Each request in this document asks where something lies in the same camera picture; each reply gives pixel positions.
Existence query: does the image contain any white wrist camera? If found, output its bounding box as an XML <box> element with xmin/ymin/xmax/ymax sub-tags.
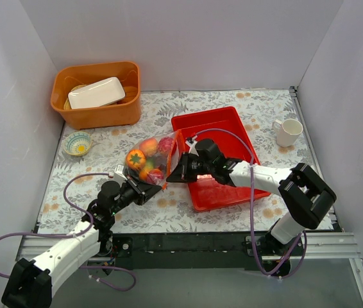
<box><xmin>114</xmin><ymin>164</ymin><xmax>126</xmax><ymax>179</ymax></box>
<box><xmin>185</xmin><ymin>135</ymin><xmax>198</xmax><ymax>155</ymax></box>

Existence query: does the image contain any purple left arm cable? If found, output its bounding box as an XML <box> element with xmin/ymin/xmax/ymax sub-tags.
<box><xmin>0</xmin><ymin>172</ymin><xmax>137</xmax><ymax>292</ymax></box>

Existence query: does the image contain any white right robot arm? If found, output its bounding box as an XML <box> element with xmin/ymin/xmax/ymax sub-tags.
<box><xmin>167</xmin><ymin>139</ymin><xmax>337</xmax><ymax>255</ymax></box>

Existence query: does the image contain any orange plastic tub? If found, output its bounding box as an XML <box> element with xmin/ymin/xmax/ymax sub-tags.
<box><xmin>50</xmin><ymin>61</ymin><xmax>141</xmax><ymax>130</ymax></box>

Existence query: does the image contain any clear zip bag orange zipper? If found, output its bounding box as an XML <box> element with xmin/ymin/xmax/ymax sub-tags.
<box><xmin>124</xmin><ymin>130</ymin><xmax>185</xmax><ymax>189</ymax></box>

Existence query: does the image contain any green orange mango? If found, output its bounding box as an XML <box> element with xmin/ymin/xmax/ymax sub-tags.
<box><xmin>144</xmin><ymin>158</ymin><xmax>155</xmax><ymax>171</ymax></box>

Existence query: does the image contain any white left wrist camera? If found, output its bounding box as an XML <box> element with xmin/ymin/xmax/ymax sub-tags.
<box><xmin>114</xmin><ymin>164</ymin><xmax>126</xmax><ymax>179</ymax></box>

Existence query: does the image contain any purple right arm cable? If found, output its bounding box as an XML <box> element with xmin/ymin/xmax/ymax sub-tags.
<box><xmin>186</xmin><ymin>128</ymin><xmax>308</xmax><ymax>279</ymax></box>

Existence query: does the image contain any peach fruit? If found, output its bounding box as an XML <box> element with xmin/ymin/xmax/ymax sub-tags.
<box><xmin>139</xmin><ymin>137</ymin><xmax>158</xmax><ymax>157</ymax></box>

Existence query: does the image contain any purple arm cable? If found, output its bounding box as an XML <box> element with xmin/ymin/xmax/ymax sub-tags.
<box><xmin>0</xmin><ymin>172</ymin><xmax>137</xmax><ymax>292</ymax></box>
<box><xmin>186</xmin><ymin>128</ymin><xmax>308</xmax><ymax>279</ymax></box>

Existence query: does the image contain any red plastic tray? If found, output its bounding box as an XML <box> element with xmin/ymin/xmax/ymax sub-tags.
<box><xmin>171</xmin><ymin>107</ymin><xmax>260</xmax><ymax>212</ymax></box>

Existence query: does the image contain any orange red tomato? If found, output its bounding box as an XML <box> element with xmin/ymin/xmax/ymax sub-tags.
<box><xmin>126</xmin><ymin>149</ymin><xmax>146</xmax><ymax>170</ymax></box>

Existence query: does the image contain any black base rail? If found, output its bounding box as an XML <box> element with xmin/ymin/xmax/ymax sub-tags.
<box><xmin>72</xmin><ymin>229</ymin><xmax>301</xmax><ymax>270</ymax></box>

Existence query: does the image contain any wrinkled red fruit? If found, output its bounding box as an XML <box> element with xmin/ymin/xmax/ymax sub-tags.
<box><xmin>157</xmin><ymin>137</ymin><xmax>174</xmax><ymax>156</ymax></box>

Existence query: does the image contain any yellow plate in tub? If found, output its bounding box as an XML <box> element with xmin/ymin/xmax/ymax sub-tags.
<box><xmin>63</xmin><ymin>84</ymin><xmax>87</xmax><ymax>110</ymax></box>

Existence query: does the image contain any white rectangular dish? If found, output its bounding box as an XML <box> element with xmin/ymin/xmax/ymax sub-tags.
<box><xmin>67</xmin><ymin>77</ymin><xmax>126</xmax><ymax>110</ymax></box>

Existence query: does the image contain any patterned small bowl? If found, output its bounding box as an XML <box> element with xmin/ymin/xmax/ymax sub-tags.
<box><xmin>63</xmin><ymin>132</ymin><xmax>92</xmax><ymax>157</ymax></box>

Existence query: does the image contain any white mug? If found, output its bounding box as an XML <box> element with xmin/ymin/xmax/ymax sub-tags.
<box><xmin>272</xmin><ymin>119</ymin><xmax>303</xmax><ymax>148</ymax></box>

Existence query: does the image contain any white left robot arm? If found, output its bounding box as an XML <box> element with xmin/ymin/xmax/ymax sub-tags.
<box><xmin>1</xmin><ymin>166</ymin><xmax>163</xmax><ymax>307</ymax></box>

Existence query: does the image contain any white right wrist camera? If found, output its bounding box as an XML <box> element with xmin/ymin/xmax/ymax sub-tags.
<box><xmin>185</xmin><ymin>135</ymin><xmax>198</xmax><ymax>155</ymax></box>

